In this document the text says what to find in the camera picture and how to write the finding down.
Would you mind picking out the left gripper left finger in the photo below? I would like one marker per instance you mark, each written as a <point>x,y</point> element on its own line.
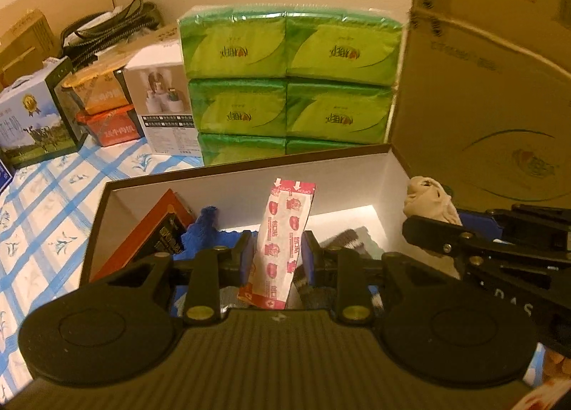
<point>211,270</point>

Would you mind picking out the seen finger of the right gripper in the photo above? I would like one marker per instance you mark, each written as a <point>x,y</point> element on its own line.
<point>446,240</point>

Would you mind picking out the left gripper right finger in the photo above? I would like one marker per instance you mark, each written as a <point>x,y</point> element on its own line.
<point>334,280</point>

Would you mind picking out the striped knitted grey sock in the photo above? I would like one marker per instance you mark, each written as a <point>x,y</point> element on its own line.
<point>348,244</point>

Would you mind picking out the blue fuzzy cloth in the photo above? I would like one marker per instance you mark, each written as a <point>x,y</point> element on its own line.
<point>204,234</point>

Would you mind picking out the red white bandage packet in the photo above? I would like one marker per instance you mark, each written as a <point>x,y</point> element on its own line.
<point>278,246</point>

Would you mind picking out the red black packet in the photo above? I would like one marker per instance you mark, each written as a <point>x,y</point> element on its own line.
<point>160,231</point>

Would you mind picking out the beige sock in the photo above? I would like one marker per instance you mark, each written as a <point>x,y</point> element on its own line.
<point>426,197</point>

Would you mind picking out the dark brown open box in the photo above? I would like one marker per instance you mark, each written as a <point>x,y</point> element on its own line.
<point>356,187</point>

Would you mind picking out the large cardboard box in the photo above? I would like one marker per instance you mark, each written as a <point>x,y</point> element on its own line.
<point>483,100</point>

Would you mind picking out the blue checkered bed sheet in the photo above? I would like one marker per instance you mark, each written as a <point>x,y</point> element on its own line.
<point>47,213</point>

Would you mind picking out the orange red noodle boxes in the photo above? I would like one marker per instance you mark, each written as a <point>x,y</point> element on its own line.
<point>106,110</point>

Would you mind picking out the green tissue pack bundle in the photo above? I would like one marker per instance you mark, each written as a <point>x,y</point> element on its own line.
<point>275,80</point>

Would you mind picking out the white product box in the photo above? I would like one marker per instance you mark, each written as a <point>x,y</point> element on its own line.
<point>157,83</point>

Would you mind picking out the blue cartoon flat box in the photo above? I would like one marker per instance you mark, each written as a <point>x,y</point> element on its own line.
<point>6,175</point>

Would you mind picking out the blue milk carton box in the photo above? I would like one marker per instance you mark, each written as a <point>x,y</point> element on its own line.
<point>38,119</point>

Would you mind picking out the small brown cardboard box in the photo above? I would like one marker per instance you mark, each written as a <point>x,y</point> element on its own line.
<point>25,47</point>

